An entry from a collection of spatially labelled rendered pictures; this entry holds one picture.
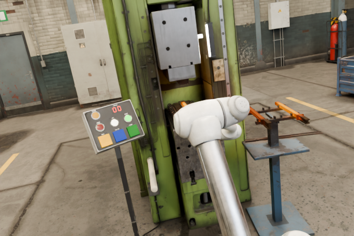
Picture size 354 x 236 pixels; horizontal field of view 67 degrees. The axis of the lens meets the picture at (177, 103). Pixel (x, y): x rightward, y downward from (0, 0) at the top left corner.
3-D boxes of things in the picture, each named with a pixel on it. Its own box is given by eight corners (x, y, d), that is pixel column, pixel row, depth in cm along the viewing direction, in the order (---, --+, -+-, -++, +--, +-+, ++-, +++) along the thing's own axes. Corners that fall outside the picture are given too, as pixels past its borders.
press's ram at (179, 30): (212, 61, 197) (206, 4, 187) (160, 70, 193) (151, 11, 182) (198, 57, 237) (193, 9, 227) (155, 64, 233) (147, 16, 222)
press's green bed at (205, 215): (232, 221, 228) (227, 173, 216) (189, 232, 224) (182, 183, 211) (213, 186, 281) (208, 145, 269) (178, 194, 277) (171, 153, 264)
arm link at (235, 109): (235, 99, 127) (208, 105, 124) (251, 86, 110) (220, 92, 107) (243, 125, 124) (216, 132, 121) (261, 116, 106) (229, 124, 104)
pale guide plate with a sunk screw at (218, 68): (225, 79, 215) (223, 58, 210) (214, 81, 214) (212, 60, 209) (224, 79, 217) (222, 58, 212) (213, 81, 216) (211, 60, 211)
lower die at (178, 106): (202, 121, 207) (200, 111, 205) (176, 127, 205) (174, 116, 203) (190, 108, 248) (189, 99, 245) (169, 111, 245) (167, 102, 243)
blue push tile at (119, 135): (127, 138, 180) (123, 128, 181) (116, 142, 176) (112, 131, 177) (126, 139, 181) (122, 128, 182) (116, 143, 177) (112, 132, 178)
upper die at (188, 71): (196, 77, 198) (194, 64, 196) (169, 81, 196) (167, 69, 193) (185, 70, 238) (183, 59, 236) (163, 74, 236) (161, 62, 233)
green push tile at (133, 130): (140, 133, 185) (136, 124, 186) (130, 137, 181) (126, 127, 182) (139, 134, 186) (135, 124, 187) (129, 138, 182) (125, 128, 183)
